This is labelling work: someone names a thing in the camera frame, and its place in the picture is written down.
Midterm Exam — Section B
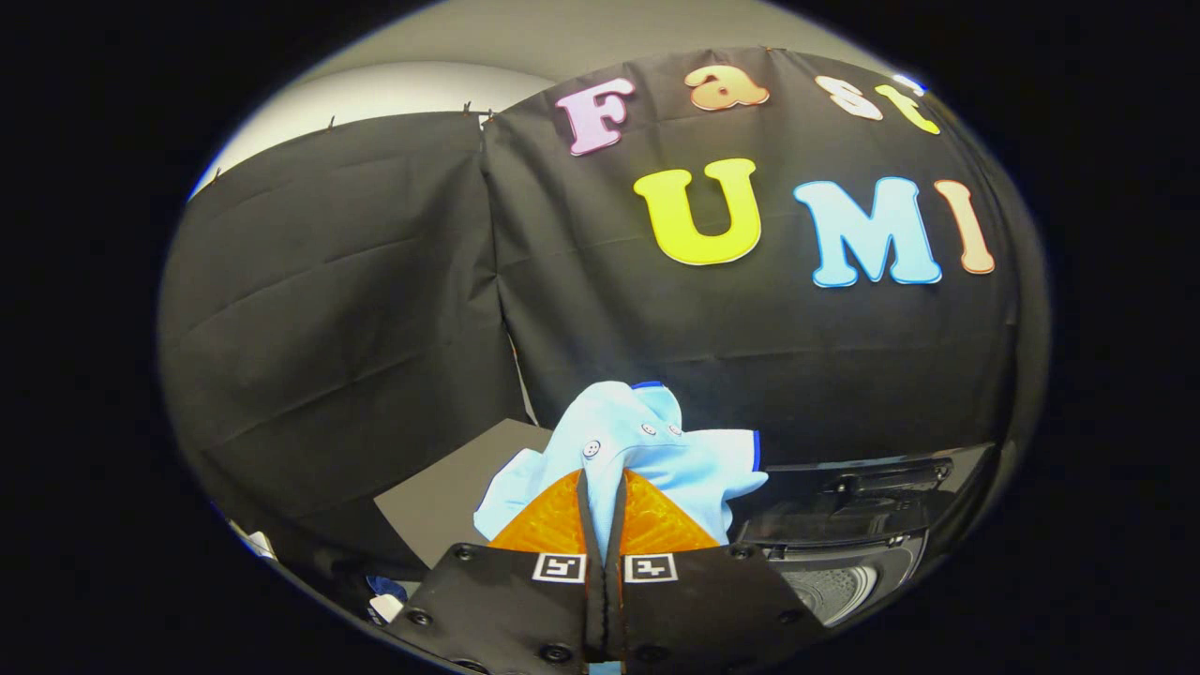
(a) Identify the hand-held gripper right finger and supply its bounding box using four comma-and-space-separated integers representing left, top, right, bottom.
606, 469, 826, 675

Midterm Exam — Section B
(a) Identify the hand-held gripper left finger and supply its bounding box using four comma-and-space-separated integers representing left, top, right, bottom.
389, 469, 607, 675

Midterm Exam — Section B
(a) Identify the light blue polo shirt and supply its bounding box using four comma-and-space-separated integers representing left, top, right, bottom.
473, 380, 770, 563

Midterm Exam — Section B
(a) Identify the grey cabinet with beige doors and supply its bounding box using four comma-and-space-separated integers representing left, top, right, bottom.
373, 417, 556, 573

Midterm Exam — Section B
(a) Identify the blue and white object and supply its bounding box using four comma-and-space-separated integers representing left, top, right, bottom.
364, 575, 411, 626

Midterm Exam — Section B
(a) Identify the black backdrop cloth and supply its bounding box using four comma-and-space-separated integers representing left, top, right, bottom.
157, 47, 1049, 582

